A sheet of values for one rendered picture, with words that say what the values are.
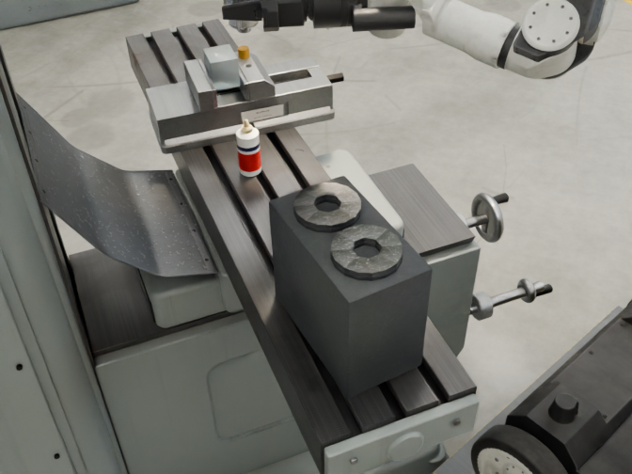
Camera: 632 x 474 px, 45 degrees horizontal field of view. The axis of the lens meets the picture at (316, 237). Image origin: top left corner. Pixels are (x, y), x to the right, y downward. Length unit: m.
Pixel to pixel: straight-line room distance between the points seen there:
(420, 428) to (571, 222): 1.86
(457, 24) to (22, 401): 0.91
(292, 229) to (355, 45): 2.82
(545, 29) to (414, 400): 0.54
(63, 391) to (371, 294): 0.65
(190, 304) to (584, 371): 0.75
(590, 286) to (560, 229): 0.28
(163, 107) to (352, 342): 0.70
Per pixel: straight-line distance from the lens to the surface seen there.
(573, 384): 1.55
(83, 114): 3.45
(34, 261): 1.20
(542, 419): 1.46
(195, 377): 1.52
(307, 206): 1.02
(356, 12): 1.21
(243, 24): 1.25
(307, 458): 1.86
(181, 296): 1.37
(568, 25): 1.15
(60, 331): 1.30
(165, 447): 1.67
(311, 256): 0.97
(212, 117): 1.48
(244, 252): 1.25
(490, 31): 1.19
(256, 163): 1.39
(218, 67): 1.47
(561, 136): 3.25
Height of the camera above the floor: 1.77
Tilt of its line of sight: 42 degrees down
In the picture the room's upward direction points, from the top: 1 degrees counter-clockwise
